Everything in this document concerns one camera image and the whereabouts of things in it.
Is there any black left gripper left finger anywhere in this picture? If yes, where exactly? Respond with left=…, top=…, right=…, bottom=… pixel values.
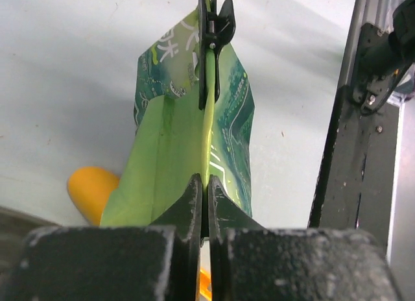
left=11, top=175, right=202, bottom=300

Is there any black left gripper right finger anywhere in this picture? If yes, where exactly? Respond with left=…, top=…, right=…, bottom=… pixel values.
left=207, top=176, right=402, bottom=300

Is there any green litter bag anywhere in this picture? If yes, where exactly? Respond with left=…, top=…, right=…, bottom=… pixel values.
left=100, top=11, right=255, bottom=226

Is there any black bag clip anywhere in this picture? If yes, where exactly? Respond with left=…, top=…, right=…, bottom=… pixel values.
left=198, top=0, right=236, bottom=110

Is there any yellow plastic scoop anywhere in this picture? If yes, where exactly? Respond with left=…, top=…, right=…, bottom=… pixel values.
left=67, top=166, right=119, bottom=226

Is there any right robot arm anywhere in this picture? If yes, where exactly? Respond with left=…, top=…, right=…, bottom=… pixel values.
left=362, top=0, right=414, bottom=76

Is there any dark grey litter box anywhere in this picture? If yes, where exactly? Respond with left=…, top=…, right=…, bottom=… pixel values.
left=1, top=206, right=58, bottom=265

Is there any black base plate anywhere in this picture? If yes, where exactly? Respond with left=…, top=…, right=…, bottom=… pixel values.
left=308, top=23, right=399, bottom=250

